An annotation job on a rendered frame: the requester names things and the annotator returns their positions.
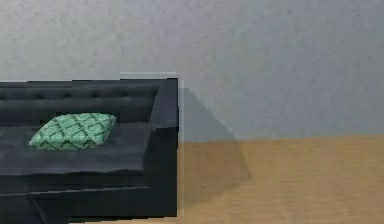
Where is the green patterned cushion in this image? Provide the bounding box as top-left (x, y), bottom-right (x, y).
top-left (28, 112), bottom-right (118, 152)

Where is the black tufted sofa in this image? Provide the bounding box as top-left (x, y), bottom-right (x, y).
top-left (0, 77), bottom-right (180, 224)

